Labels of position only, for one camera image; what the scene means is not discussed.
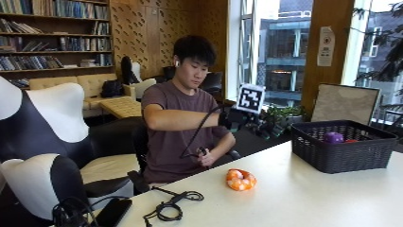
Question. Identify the black and white lounge chair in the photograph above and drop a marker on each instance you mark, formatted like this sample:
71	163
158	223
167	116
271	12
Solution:
134	75

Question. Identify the red toy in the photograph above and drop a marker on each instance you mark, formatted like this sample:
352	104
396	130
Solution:
349	141

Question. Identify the black backpack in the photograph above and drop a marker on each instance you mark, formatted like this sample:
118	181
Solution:
110	88

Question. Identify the white cube with black markers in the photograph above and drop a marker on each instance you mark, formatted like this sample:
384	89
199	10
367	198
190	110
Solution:
250	98

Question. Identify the black office chair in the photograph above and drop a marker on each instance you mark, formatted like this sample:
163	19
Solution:
139	148

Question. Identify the tree outside window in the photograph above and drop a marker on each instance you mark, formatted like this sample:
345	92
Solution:
385	47

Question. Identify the white earbud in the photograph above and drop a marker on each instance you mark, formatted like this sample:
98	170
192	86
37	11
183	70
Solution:
177	64

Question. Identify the yellow tufted ottoman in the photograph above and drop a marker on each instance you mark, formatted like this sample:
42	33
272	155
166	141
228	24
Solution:
121	108

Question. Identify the framed beige board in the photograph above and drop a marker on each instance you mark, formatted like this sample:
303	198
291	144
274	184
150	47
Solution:
344	104

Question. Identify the black woven plastic basket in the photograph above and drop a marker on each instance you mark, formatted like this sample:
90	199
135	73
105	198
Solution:
339	151

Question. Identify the black smartphone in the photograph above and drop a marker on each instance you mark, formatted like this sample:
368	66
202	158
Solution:
113	212

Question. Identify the wooden bookshelf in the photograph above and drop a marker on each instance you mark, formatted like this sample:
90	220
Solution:
54	41

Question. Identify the orange and white soft toy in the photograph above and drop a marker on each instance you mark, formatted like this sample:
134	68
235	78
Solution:
240	179

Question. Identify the large black and white armchair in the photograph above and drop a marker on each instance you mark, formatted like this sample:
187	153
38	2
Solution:
45	126

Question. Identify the white wall notice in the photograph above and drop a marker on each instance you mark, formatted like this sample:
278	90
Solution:
325	46

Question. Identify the purple toy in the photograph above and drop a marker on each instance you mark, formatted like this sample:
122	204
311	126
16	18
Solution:
332	137

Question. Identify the small black and white armchair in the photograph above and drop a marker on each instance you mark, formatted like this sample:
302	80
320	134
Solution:
41	186

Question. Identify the green potted plant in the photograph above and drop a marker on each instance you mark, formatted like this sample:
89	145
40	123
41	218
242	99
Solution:
284	113

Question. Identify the yellow tufted sofa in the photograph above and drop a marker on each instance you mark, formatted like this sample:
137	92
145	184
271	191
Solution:
83	88

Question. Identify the the person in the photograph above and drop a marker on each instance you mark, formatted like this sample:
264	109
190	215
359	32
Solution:
175	126

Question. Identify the rows of books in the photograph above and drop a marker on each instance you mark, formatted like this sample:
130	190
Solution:
50	44

